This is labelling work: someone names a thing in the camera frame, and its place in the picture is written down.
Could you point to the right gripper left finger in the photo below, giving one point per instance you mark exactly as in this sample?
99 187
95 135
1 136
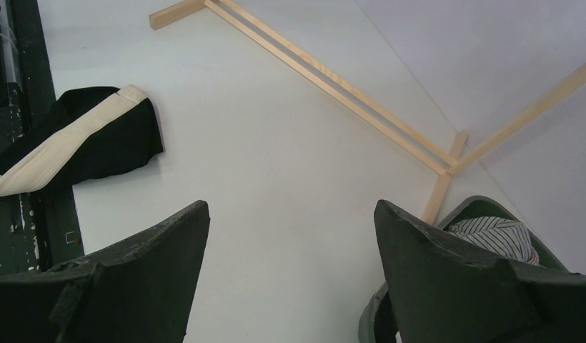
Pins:
140 289

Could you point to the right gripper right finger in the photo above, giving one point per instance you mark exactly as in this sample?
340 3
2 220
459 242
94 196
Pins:
444 289

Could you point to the grey striped underwear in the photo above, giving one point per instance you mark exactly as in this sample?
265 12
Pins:
506 237

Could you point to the black underwear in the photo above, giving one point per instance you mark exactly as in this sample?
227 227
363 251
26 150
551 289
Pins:
89 133

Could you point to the dark green laundry basket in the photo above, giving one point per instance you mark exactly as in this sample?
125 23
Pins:
377 322

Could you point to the wooden clothes rack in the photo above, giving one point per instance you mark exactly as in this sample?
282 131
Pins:
445 164

